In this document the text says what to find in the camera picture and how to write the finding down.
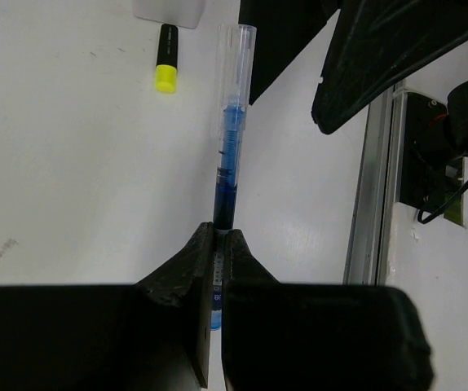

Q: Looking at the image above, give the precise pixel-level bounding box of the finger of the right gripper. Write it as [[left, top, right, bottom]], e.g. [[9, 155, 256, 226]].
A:
[[238, 0, 338, 104], [311, 1, 468, 134]]

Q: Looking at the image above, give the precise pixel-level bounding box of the yellow highlighter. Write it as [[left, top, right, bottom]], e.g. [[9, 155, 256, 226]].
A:
[[155, 24, 179, 93]]

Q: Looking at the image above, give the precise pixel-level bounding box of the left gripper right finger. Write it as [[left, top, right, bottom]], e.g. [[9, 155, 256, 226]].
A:
[[222, 230, 434, 390]]

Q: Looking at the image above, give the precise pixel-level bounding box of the blue pen clear cap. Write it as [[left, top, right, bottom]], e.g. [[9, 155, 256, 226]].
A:
[[210, 24, 257, 331]]

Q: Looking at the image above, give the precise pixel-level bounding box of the white cover plate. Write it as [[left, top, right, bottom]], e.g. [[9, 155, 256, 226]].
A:
[[386, 204, 468, 390]]

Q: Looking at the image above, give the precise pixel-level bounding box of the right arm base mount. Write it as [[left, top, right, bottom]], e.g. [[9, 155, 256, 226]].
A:
[[399, 92, 464, 226]]

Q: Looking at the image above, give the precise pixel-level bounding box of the aluminium frame rail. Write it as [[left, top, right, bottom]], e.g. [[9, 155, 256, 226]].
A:
[[343, 81, 405, 285]]

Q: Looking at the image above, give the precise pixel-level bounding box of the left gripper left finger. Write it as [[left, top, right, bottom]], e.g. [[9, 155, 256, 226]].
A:
[[0, 222, 214, 390]]

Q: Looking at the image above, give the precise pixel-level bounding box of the white divided container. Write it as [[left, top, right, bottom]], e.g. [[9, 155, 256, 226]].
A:
[[132, 0, 205, 29]]

